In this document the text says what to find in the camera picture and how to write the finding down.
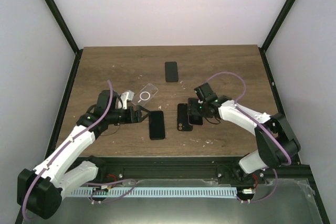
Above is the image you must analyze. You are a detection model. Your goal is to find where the light blue slotted cable duct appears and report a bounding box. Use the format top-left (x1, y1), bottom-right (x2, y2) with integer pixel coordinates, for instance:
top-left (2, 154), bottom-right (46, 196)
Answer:
top-left (70, 187), bottom-right (237, 199)

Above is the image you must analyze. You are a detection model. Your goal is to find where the black frame post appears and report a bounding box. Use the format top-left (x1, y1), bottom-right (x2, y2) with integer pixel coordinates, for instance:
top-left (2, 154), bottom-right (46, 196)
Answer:
top-left (261, 0), bottom-right (314, 51)
top-left (28, 0), bottom-right (80, 55)

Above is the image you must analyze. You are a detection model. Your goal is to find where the clear magsafe phone case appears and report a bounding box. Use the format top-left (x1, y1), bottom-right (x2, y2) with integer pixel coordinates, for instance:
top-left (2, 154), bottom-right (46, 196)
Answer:
top-left (132, 83), bottom-right (159, 106)

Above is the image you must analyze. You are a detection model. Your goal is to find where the purple cable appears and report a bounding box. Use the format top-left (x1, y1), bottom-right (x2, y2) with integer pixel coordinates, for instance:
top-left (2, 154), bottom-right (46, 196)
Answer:
top-left (203, 71), bottom-right (292, 205)
top-left (21, 79), bottom-right (137, 221)

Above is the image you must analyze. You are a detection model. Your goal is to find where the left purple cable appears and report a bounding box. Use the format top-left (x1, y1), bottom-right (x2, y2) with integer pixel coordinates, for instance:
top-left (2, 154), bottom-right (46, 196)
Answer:
top-left (21, 79), bottom-right (137, 221)

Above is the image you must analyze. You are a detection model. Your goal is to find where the left black frame post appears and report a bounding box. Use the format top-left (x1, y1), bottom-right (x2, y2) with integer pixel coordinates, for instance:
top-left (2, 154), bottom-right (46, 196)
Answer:
top-left (28, 0), bottom-right (80, 55)

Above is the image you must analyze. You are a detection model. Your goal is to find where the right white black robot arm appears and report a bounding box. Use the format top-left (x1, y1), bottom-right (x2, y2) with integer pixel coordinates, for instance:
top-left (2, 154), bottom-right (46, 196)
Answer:
top-left (187, 82), bottom-right (301, 184)

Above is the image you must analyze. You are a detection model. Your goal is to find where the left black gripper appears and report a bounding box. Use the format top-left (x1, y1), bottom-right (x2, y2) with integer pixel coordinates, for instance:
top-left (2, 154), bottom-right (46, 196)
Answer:
top-left (108, 106), bottom-right (151, 125)

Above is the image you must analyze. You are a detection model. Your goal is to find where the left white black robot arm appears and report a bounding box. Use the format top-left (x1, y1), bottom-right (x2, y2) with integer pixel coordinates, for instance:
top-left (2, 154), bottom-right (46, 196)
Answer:
top-left (17, 89), bottom-right (150, 220)

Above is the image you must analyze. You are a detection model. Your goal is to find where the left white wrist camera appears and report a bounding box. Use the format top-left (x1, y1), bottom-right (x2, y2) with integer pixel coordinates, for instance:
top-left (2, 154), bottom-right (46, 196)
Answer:
top-left (119, 90), bottom-right (134, 109)

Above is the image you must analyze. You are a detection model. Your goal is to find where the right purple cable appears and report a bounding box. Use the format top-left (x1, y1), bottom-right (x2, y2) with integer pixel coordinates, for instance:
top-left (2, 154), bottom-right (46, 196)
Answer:
top-left (203, 71), bottom-right (292, 205)

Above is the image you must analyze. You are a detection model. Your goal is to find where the right black frame post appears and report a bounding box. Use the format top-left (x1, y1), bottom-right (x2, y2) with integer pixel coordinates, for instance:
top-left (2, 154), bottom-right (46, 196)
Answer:
top-left (261, 0), bottom-right (314, 51)

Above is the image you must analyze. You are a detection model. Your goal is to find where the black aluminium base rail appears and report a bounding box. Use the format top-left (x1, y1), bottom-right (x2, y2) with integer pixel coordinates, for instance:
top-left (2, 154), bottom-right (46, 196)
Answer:
top-left (31, 155), bottom-right (312, 185)

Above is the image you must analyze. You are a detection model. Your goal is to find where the pink phone black screen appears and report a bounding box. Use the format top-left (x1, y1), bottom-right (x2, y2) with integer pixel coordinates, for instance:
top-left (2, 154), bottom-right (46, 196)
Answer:
top-left (187, 98), bottom-right (203, 125)

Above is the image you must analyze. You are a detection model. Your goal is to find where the black phone far centre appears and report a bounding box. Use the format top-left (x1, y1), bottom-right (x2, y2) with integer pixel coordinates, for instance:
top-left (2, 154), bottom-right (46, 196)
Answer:
top-left (164, 61), bottom-right (179, 82)

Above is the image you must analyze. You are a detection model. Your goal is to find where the black phone case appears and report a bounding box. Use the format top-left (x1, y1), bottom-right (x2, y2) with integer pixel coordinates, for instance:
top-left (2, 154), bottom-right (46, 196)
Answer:
top-left (149, 111), bottom-right (165, 140)
top-left (177, 103), bottom-right (193, 132)

